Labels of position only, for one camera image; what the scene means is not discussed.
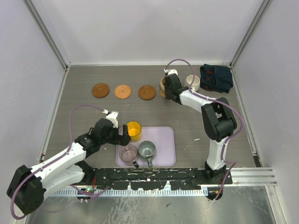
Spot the grey green ceramic mug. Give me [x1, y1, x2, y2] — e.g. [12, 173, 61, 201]
[138, 140, 157, 168]

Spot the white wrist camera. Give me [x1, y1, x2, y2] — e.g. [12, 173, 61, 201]
[103, 110, 119, 128]
[164, 69, 178, 76]

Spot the clear purple glass mug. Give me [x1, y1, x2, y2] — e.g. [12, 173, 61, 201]
[118, 144, 139, 168]

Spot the left aluminium frame post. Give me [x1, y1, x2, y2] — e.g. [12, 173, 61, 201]
[22, 0, 71, 70]

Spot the aluminium frame post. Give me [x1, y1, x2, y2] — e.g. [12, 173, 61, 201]
[229, 0, 273, 69]
[22, 0, 71, 70]

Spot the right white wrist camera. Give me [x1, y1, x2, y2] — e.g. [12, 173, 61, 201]
[164, 69, 178, 76]

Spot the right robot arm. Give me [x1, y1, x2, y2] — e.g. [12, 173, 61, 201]
[164, 70, 237, 184]

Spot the slotted white cable duct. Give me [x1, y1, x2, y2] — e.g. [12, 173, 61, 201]
[51, 185, 208, 197]

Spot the wooden coaster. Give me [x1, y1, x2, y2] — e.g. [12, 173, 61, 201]
[92, 83, 110, 98]
[138, 85, 156, 100]

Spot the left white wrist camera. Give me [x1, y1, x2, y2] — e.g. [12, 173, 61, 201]
[103, 110, 119, 128]

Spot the beige ceramic mug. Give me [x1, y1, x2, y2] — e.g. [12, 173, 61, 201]
[159, 77, 165, 92]

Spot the lavender plastic tray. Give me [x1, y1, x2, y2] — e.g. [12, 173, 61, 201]
[115, 126, 176, 167]

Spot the yellow glass mug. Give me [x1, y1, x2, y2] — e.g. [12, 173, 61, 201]
[127, 121, 142, 142]

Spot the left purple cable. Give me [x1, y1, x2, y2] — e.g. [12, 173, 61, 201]
[10, 105, 110, 220]

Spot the dark blue folded cloth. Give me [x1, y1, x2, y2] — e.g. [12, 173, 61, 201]
[199, 64, 233, 93]

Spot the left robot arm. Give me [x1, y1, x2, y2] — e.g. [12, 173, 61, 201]
[7, 119, 131, 220]

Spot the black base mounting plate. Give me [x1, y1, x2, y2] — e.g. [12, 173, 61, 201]
[66, 167, 233, 190]

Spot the right aluminium frame post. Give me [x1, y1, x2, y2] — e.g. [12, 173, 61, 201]
[229, 0, 273, 69]

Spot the white ceramic mug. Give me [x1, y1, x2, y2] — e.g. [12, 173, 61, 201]
[184, 75, 200, 92]

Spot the front aluminium rail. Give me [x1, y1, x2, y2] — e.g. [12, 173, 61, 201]
[224, 167, 278, 187]

